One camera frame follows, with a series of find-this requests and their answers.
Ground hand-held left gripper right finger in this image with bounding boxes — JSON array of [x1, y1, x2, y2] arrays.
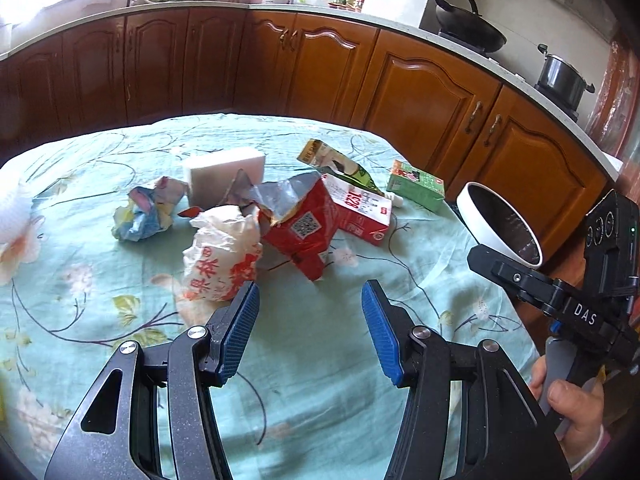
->
[[361, 280, 572, 480]]

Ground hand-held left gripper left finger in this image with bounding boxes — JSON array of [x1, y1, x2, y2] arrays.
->
[[44, 280, 261, 480]]

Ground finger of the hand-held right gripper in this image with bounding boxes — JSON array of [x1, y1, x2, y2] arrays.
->
[[466, 244, 571, 317]]

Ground white bin with black liner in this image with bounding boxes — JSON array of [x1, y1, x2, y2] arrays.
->
[[456, 181, 543, 267]]

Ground white plastic bag red print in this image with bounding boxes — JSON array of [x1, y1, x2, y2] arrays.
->
[[181, 205, 264, 303]]

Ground torn red foil bag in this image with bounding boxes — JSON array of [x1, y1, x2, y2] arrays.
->
[[227, 170, 343, 282]]

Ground red and white carton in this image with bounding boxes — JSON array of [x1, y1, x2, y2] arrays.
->
[[320, 172, 393, 247]]

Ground green drink carton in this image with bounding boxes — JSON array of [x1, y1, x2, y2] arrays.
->
[[386, 160, 446, 213]]

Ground colourful paper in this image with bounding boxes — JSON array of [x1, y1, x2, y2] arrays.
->
[[111, 176, 190, 243]]

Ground white foam block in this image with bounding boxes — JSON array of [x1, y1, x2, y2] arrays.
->
[[181, 147, 266, 208]]

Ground green and yellow snack packet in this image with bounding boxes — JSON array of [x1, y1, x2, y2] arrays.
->
[[297, 139, 386, 196]]

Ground person's right forearm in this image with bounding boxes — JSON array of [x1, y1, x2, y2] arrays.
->
[[570, 427, 612, 476]]

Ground person's right hand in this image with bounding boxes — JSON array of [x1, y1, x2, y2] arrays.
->
[[529, 358, 607, 461]]

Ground green floral tablecloth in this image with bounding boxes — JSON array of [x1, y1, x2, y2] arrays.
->
[[0, 112, 541, 480]]

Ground red glossy door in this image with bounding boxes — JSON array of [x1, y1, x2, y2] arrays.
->
[[585, 35, 640, 161]]

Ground gas stove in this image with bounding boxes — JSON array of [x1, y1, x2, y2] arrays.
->
[[437, 30, 581, 123]]

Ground black cooking pot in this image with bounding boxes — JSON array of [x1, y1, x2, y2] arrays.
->
[[536, 44, 596, 108]]

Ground black wok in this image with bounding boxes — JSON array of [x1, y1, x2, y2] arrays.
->
[[411, 0, 507, 54]]

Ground brown wooden kitchen cabinets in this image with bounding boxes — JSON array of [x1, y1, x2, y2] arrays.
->
[[0, 7, 623, 261]]

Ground white kitchen countertop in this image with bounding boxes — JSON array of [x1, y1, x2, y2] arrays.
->
[[0, 0, 626, 181]]

